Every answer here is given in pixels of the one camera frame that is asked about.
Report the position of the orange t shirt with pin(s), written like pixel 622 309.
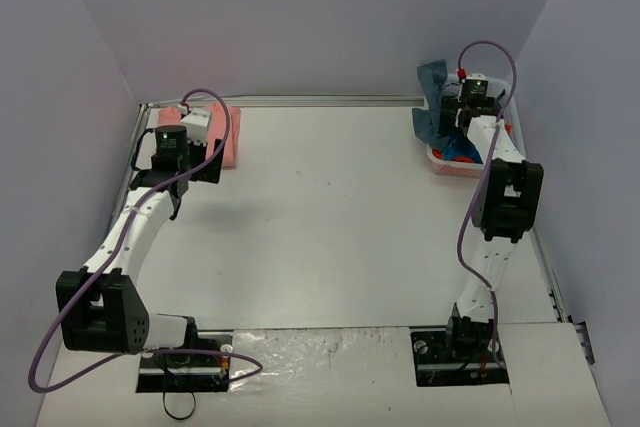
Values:
pixel 452 157

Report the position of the grey t shirt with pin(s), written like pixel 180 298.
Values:
pixel 432 77

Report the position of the teal blue t shirt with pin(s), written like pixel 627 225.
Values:
pixel 462 149

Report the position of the white plastic laundry basket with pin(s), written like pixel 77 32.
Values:
pixel 461 158

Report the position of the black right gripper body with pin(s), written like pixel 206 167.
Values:
pixel 447 117

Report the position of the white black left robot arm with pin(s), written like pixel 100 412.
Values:
pixel 102 309

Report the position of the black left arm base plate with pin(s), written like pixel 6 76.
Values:
pixel 182 373

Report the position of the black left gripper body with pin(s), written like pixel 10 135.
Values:
pixel 214 161

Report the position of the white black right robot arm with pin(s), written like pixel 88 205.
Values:
pixel 502 210

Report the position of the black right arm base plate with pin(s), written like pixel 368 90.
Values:
pixel 462 364

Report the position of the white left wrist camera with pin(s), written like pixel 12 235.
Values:
pixel 197 122

